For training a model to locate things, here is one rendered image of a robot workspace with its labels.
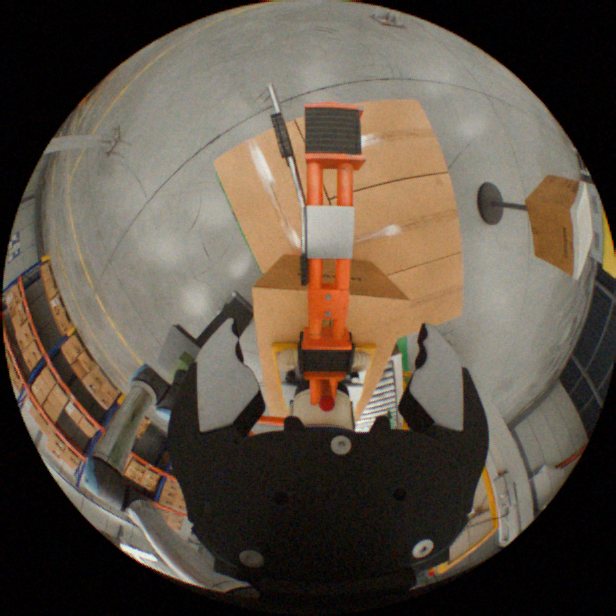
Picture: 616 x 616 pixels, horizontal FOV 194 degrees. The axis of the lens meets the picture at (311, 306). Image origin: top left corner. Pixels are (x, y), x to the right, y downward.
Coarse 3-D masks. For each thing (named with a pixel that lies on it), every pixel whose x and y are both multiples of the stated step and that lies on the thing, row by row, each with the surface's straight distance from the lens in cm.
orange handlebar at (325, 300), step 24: (312, 168) 25; (312, 192) 25; (312, 264) 25; (336, 264) 26; (312, 288) 26; (336, 288) 27; (312, 312) 27; (336, 312) 27; (312, 336) 30; (336, 336) 31; (312, 384) 40; (336, 384) 40
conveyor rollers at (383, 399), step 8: (384, 376) 129; (384, 384) 137; (392, 384) 144; (376, 392) 143; (384, 392) 151; (392, 392) 151; (376, 400) 159; (384, 400) 158; (392, 400) 159; (368, 408) 166; (376, 408) 166; (384, 408) 167; (392, 408) 174; (368, 416) 175; (376, 416) 182; (392, 416) 191; (360, 424) 191; (368, 424) 191
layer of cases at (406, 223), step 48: (240, 144) 93; (384, 144) 90; (432, 144) 102; (240, 192) 86; (288, 192) 80; (336, 192) 79; (384, 192) 84; (432, 192) 94; (288, 240) 80; (384, 240) 83; (432, 240) 94; (432, 288) 102
